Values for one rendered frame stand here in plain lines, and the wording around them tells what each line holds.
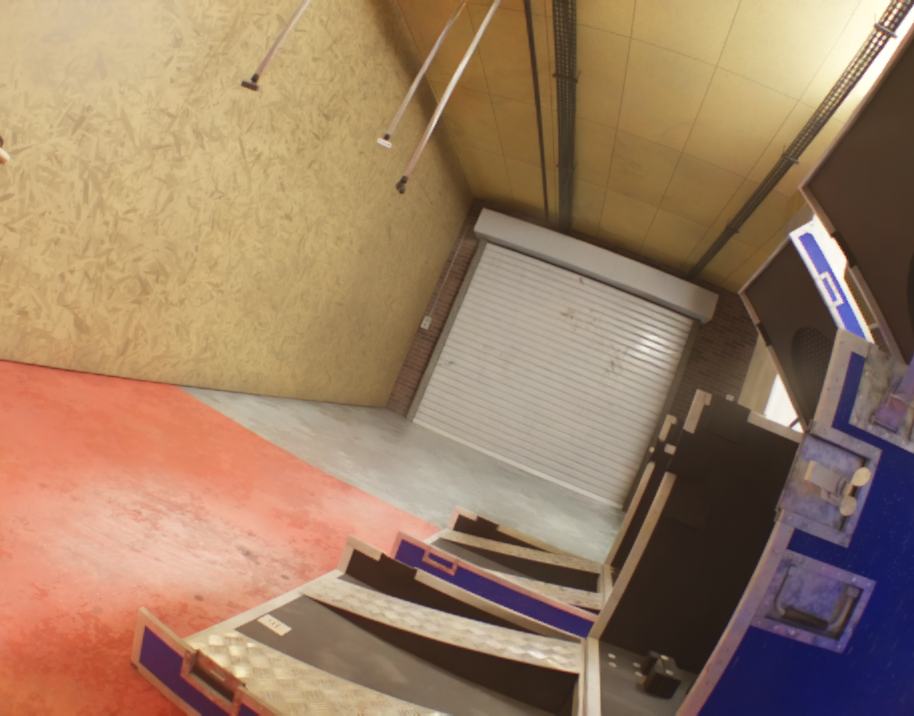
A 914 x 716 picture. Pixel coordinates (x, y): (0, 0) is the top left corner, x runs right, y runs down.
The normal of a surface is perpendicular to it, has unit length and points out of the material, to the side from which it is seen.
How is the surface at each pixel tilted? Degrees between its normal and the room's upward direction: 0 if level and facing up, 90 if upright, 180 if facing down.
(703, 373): 90
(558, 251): 90
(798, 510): 90
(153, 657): 90
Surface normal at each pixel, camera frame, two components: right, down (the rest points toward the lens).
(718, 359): -0.19, -0.12
